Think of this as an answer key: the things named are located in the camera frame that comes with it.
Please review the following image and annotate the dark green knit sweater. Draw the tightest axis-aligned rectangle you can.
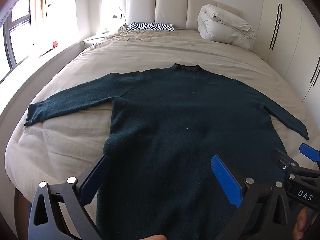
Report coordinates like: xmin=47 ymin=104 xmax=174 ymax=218
xmin=24 ymin=63 xmax=310 ymax=240

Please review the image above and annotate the beige upholstered headboard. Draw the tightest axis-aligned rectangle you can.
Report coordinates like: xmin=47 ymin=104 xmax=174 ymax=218
xmin=119 ymin=0 xmax=243 ymax=30

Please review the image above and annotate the bed with beige cover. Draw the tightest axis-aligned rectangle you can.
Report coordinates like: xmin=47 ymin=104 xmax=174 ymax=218
xmin=5 ymin=23 xmax=320 ymax=240

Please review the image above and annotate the white wardrobe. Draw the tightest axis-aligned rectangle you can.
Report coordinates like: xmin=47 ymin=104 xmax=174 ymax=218
xmin=250 ymin=0 xmax=320 ymax=103

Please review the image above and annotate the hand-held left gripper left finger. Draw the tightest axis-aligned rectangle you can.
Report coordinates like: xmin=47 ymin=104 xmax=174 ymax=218
xmin=28 ymin=154 xmax=111 ymax=240

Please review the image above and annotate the person's right hand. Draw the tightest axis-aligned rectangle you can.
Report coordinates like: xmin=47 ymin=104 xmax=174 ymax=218
xmin=293 ymin=207 xmax=313 ymax=240

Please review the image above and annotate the sheer beige curtain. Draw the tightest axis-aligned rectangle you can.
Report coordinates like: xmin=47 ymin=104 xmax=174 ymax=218
xmin=29 ymin=0 xmax=55 ymax=55

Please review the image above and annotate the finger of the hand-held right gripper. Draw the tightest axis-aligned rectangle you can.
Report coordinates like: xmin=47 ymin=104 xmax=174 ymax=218
xmin=299 ymin=143 xmax=320 ymax=163
xmin=272 ymin=149 xmax=300 ymax=173

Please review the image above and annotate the person's left hand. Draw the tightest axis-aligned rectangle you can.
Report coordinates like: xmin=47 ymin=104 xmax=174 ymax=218
xmin=140 ymin=234 xmax=167 ymax=240

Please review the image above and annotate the white nightstand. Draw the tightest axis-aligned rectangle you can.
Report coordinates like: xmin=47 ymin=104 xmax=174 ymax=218
xmin=82 ymin=33 xmax=111 ymax=49

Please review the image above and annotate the black framed window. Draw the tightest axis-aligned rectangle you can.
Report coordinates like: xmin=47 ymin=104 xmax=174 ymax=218
xmin=2 ymin=0 xmax=35 ymax=71

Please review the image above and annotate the black wardrobe handle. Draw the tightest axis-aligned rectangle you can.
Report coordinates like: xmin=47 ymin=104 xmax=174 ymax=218
xmin=269 ymin=4 xmax=279 ymax=49
xmin=272 ymin=4 xmax=282 ymax=50
xmin=310 ymin=62 xmax=320 ymax=87

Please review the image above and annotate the zebra print pillow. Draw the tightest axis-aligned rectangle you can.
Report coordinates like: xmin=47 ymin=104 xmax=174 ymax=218
xmin=125 ymin=22 xmax=175 ymax=32

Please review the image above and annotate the rolled white duvet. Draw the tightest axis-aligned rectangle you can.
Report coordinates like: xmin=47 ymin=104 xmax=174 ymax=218
xmin=197 ymin=4 xmax=257 ymax=50

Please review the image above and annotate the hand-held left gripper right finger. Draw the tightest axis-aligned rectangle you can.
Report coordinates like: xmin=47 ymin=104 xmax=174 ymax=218
xmin=211 ymin=154 xmax=292 ymax=240

